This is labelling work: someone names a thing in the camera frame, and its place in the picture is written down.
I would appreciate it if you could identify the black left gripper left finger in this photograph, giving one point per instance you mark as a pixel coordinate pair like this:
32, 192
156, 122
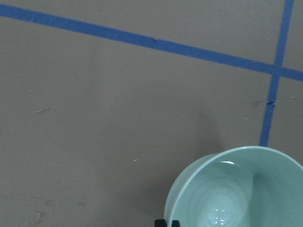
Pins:
160, 223

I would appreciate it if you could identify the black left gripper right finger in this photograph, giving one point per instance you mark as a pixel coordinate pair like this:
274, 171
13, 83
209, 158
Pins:
175, 223

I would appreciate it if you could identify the pale green ceramic bowl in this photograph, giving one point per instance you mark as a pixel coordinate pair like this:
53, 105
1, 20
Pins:
242, 187

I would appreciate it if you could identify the brown paper table cover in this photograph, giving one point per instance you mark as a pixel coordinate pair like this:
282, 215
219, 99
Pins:
104, 102

